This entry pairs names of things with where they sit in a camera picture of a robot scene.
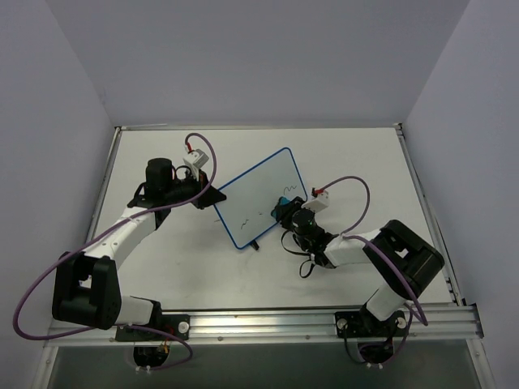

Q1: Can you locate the aluminium front rail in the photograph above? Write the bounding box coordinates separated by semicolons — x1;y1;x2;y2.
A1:
44;303;486;349

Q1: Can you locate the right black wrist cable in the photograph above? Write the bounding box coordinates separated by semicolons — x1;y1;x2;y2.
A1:
280;230;321;280

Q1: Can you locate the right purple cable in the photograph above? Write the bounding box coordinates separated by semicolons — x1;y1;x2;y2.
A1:
314;175;430;368

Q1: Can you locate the purple cable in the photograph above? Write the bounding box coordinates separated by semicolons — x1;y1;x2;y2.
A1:
13;132;217;370
314;175;430;368

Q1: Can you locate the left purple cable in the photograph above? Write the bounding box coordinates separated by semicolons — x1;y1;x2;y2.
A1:
13;132;217;370

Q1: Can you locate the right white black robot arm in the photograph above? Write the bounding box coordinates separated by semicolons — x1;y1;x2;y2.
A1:
271;197;445;335

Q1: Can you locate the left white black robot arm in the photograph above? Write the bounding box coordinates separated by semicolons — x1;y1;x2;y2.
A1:
52;158;226;340

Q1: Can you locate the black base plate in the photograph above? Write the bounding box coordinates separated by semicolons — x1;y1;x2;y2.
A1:
334;310;407;339
115;314;191;342

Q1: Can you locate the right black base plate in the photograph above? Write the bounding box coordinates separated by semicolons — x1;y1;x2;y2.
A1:
334;310;407;339

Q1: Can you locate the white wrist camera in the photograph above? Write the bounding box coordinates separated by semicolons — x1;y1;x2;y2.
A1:
182;149;208;181
302;188;330;213

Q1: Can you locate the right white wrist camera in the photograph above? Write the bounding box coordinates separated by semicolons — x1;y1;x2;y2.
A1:
302;188;330;213

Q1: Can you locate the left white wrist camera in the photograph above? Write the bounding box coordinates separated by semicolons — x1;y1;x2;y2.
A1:
182;149;208;181

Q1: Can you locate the blue bone-shaped eraser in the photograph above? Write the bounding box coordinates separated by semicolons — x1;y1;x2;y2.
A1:
276;197;290;210

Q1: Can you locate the blue framed whiteboard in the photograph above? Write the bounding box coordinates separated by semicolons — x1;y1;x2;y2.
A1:
214;147;308;250

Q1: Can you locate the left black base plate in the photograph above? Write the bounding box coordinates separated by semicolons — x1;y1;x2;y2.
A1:
115;314;191;342

